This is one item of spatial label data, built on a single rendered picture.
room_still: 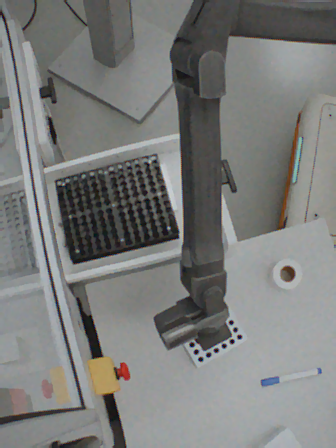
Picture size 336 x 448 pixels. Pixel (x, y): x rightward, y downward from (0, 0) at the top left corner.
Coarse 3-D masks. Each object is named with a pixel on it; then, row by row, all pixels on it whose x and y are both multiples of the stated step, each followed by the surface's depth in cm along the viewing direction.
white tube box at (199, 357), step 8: (232, 312) 117; (232, 320) 116; (232, 328) 116; (240, 328) 115; (232, 336) 115; (240, 336) 117; (184, 344) 114; (192, 344) 118; (224, 344) 116; (232, 344) 114; (192, 352) 114; (200, 352) 114; (208, 352) 115; (216, 352) 117; (224, 352) 114; (192, 360) 116; (200, 360) 117; (208, 360) 113
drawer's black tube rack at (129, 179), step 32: (128, 160) 116; (64, 192) 114; (96, 192) 118; (128, 192) 114; (160, 192) 114; (64, 224) 112; (96, 224) 112; (128, 224) 112; (160, 224) 112; (96, 256) 113
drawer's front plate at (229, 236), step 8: (224, 200) 111; (224, 208) 110; (224, 216) 110; (224, 224) 109; (224, 232) 110; (232, 232) 109; (224, 240) 112; (232, 240) 108; (224, 248) 114; (232, 248) 111; (224, 256) 115
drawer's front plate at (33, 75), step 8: (24, 48) 123; (24, 56) 123; (32, 56) 123; (32, 64) 122; (32, 72) 121; (32, 80) 120; (40, 80) 131; (32, 88) 119; (32, 96) 119; (40, 104) 118; (40, 112) 117; (40, 120) 117; (40, 128) 116; (48, 128) 126; (40, 136) 115; (48, 136) 121; (40, 144) 115; (48, 144) 118; (48, 152) 120; (48, 160) 123
